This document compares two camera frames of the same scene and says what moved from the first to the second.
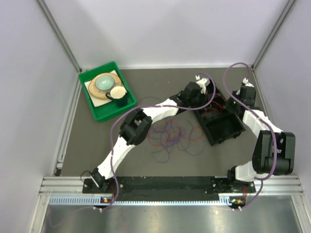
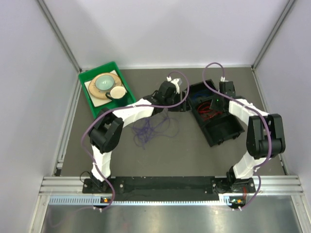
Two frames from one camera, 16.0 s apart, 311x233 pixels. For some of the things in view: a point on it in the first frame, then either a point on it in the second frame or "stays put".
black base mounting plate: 150,186 stays put
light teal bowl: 104,82 stays put
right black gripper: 228,105 to 213,105
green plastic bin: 111,108 stays put
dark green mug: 118,94 stays put
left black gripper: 204,99 to 181,108
